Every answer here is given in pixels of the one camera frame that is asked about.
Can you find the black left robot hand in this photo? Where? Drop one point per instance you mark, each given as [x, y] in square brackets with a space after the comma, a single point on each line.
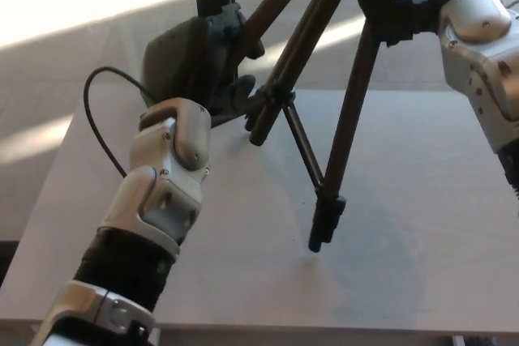
[178, 58]

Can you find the brown tripod with black feet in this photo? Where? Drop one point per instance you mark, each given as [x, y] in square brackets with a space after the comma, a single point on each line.
[348, 119]

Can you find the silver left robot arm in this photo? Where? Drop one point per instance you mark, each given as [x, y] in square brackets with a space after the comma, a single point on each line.
[162, 200]

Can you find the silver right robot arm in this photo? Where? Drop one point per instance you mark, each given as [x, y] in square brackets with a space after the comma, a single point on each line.
[478, 38]

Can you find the white table leg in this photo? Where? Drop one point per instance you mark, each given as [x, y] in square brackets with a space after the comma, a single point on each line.
[158, 338]
[457, 341]

